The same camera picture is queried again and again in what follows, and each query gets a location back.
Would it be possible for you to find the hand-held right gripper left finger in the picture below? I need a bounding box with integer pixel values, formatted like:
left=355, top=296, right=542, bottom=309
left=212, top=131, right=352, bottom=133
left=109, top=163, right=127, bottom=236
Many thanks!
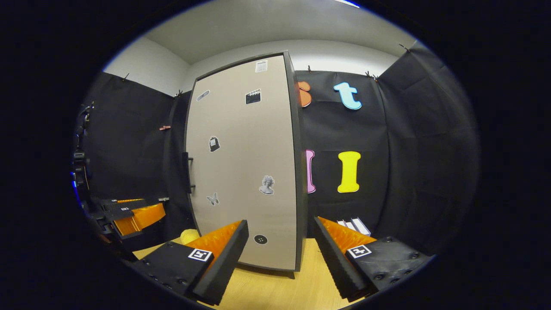
left=131, top=220, right=249, bottom=306

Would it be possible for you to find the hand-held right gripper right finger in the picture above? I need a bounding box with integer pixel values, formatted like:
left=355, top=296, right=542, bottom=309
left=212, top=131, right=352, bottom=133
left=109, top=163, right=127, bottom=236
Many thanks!
left=313, top=217, right=432, bottom=302

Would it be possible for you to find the black door handle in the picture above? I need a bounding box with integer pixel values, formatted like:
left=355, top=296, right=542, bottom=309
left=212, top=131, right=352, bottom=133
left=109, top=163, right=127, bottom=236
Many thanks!
left=182, top=152, right=195, bottom=194

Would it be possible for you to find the beige cabinet door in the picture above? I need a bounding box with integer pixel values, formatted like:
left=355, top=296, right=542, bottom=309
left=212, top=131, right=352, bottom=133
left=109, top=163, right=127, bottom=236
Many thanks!
left=185, top=54, right=300, bottom=272

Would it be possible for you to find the lilac spine book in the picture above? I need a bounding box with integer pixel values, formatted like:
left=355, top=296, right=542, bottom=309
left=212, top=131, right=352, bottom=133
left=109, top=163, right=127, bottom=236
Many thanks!
left=351, top=217, right=371, bottom=236

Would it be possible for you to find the yellow round object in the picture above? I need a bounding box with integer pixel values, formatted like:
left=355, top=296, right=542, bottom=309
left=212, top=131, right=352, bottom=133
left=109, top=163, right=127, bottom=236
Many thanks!
left=180, top=229, right=201, bottom=246

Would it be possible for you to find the black backdrop cloth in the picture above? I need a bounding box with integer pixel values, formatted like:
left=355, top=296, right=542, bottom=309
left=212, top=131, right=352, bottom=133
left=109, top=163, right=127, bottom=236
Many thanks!
left=73, top=41, right=482, bottom=259

